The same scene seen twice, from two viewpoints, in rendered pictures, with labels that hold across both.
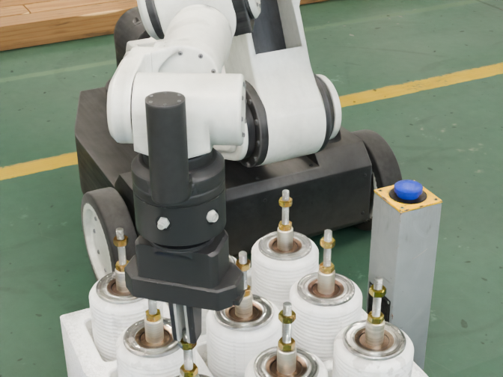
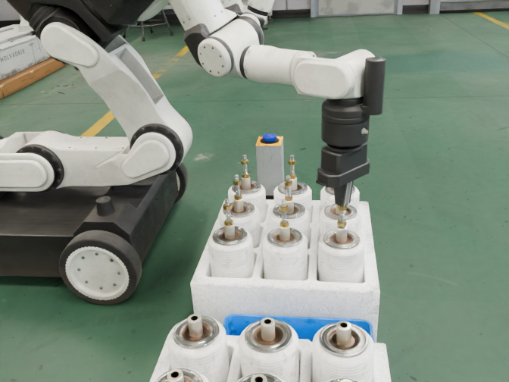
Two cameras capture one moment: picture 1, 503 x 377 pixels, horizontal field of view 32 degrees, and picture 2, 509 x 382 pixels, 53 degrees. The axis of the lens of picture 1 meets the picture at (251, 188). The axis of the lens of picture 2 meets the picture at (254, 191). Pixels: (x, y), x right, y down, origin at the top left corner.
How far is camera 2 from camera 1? 99 cm
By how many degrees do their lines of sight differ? 49
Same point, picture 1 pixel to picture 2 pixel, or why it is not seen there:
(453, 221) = (195, 183)
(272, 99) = (174, 126)
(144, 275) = (342, 172)
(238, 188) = (146, 197)
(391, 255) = (277, 171)
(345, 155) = not seen: hidden behind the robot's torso
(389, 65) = not seen: hidden behind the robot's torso
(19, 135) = not seen: outside the picture
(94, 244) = (78, 280)
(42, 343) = (120, 344)
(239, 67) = (142, 117)
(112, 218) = (115, 242)
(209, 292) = (366, 164)
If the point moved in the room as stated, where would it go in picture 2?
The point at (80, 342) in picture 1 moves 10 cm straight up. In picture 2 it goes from (224, 281) to (220, 240)
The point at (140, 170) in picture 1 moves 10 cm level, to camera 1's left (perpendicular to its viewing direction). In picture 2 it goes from (351, 108) to (326, 126)
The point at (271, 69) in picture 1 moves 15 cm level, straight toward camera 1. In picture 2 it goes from (163, 111) to (207, 119)
